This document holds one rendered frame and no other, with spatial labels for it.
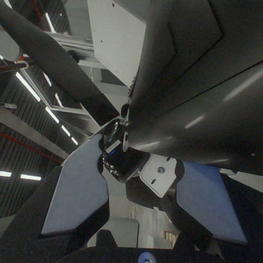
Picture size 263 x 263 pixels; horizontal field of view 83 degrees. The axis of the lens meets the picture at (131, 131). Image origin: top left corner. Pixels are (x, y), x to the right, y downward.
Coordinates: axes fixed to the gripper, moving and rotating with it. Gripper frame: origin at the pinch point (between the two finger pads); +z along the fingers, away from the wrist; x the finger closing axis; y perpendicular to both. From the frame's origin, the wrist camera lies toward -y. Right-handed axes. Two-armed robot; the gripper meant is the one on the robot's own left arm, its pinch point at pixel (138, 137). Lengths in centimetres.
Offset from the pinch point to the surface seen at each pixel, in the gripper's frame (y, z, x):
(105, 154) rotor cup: 9.5, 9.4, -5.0
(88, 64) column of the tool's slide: 2, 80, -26
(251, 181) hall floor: 93, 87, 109
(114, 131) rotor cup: 7.0, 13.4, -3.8
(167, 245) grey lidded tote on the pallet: 273, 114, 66
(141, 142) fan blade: 1.5, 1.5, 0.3
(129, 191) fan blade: 32.8, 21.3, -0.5
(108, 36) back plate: -10, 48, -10
